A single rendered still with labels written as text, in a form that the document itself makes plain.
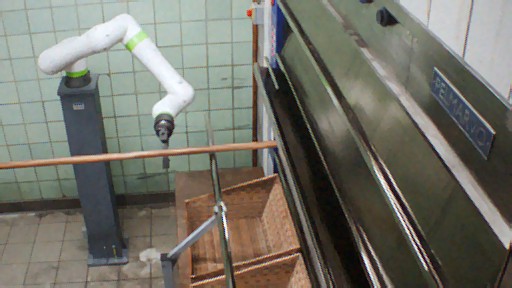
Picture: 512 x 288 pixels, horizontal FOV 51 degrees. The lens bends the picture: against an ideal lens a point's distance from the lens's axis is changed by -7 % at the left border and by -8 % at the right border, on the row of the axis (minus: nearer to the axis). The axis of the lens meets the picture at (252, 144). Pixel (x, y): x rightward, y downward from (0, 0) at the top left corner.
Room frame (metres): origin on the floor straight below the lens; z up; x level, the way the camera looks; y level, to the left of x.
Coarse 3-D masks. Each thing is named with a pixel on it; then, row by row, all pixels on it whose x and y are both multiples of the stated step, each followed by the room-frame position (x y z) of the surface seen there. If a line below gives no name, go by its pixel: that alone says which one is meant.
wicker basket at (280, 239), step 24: (240, 192) 2.29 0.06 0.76; (264, 192) 2.31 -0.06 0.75; (192, 216) 2.26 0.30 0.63; (240, 216) 2.29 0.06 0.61; (264, 216) 2.28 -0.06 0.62; (288, 216) 2.00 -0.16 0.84; (216, 240) 2.12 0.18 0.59; (240, 240) 2.13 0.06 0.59; (264, 240) 2.12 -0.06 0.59; (288, 240) 1.91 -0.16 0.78; (192, 264) 1.95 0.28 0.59; (216, 264) 1.95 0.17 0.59; (240, 264) 1.75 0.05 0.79; (288, 264) 1.78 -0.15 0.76
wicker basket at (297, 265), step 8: (288, 256) 1.74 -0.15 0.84; (296, 256) 1.73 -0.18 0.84; (264, 264) 1.72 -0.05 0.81; (272, 264) 1.72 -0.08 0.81; (280, 264) 1.72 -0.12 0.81; (296, 264) 1.73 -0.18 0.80; (304, 264) 1.67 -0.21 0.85; (240, 272) 1.70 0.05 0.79; (248, 272) 1.70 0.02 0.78; (256, 272) 1.71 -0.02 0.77; (264, 272) 1.71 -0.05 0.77; (272, 272) 1.72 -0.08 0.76; (280, 272) 1.72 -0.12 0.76; (288, 272) 1.73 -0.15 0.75; (296, 272) 1.69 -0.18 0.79; (304, 272) 1.63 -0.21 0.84; (208, 280) 1.68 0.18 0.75; (216, 280) 1.68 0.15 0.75; (224, 280) 1.69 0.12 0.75; (240, 280) 1.70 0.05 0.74; (248, 280) 1.70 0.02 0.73; (264, 280) 1.72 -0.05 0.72; (272, 280) 1.72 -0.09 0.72; (280, 280) 1.73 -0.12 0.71; (288, 280) 1.73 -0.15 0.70; (296, 280) 1.67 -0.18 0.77; (304, 280) 1.61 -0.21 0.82
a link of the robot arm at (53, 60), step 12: (108, 24) 2.37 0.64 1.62; (120, 24) 2.41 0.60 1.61; (84, 36) 2.34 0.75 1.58; (96, 36) 2.29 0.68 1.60; (108, 36) 2.31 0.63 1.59; (120, 36) 2.38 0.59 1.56; (48, 48) 2.55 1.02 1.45; (60, 48) 2.43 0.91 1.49; (72, 48) 2.37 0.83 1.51; (84, 48) 2.32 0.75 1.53; (96, 48) 2.28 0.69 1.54; (108, 48) 2.31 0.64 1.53; (48, 60) 2.44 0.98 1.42; (60, 60) 2.41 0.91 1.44; (72, 60) 2.39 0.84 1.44; (48, 72) 2.45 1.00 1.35
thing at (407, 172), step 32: (288, 0) 2.27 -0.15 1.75; (320, 32) 1.79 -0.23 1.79; (320, 64) 1.66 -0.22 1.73; (352, 64) 1.46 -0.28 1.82; (352, 96) 1.37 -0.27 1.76; (384, 96) 1.22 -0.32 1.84; (352, 128) 1.25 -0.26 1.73; (384, 128) 1.15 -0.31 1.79; (384, 160) 1.08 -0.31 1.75; (416, 160) 0.97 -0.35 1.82; (384, 192) 0.98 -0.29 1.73; (416, 192) 0.92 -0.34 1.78; (448, 192) 0.83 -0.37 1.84; (416, 224) 0.86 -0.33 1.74; (448, 224) 0.78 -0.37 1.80; (480, 224) 0.71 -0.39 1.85; (416, 256) 0.78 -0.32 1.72; (448, 256) 0.73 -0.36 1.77; (480, 256) 0.67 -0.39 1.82
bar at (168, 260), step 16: (208, 128) 2.21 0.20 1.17; (208, 144) 2.08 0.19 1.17; (224, 208) 1.64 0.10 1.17; (208, 224) 1.62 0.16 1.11; (224, 224) 1.55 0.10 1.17; (192, 240) 1.61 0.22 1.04; (224, 240) 1.46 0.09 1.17; (160, 256) 1.61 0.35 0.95; (176, 256) 1.61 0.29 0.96; (224, 256) 1.38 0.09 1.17; (224, 272) 1.31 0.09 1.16
